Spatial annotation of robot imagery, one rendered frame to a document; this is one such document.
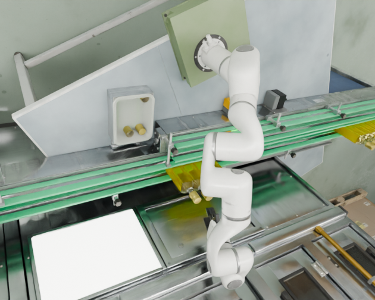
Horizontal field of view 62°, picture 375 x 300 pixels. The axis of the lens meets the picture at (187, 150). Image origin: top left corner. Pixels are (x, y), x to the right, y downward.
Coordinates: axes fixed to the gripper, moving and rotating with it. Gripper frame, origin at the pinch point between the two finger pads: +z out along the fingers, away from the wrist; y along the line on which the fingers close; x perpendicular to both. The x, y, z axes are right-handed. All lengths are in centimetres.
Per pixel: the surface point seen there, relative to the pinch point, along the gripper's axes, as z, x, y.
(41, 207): 15, 62, -5
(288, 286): -23.2, -28.4, -16.7
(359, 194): 213, -364, -218
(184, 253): -6.6, 9.8, -12.4
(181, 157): 30.3, 5.1, 6.1
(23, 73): 77, 75, 23
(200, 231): 3.5, 0.5, -12.9
